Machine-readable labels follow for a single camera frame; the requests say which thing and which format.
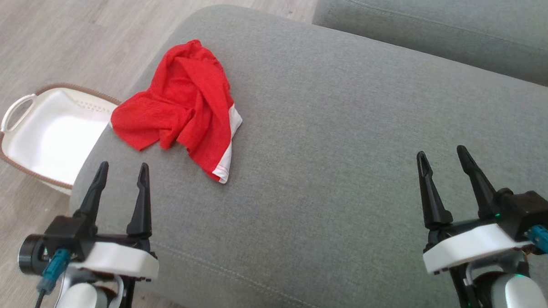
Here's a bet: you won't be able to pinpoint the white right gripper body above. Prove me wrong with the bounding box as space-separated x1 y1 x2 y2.
423 218 534 278

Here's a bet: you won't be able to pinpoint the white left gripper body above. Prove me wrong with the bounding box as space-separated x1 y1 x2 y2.
76 231 160 282

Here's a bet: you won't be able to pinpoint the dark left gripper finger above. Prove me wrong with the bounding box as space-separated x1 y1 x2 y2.
73 161 109 221
126 163 155 240

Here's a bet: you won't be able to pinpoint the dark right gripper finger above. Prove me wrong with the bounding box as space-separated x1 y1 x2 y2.
454 145 500 220
414 151 456 230

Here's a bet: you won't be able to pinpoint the red shorts with white trim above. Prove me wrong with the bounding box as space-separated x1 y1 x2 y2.
108 37 246 184

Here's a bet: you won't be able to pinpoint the white laundry basket brown rim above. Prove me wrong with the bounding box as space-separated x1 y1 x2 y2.
0 81 122 197

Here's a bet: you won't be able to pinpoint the grey sofa seat cushion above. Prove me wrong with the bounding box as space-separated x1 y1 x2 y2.
66 0 548 308

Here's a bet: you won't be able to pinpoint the grey sofa back cushion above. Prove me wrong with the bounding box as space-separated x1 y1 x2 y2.
310 0 548 91

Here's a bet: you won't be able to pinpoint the left cable with blue plug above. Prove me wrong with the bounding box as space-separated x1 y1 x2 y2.
34 248 73 308

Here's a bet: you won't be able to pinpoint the cable with blue plug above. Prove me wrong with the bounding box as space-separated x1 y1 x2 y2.
34 248 73 308
525 224 548 269

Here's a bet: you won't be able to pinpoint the right cable with blue plug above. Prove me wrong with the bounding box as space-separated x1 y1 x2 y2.
525 224 548 269

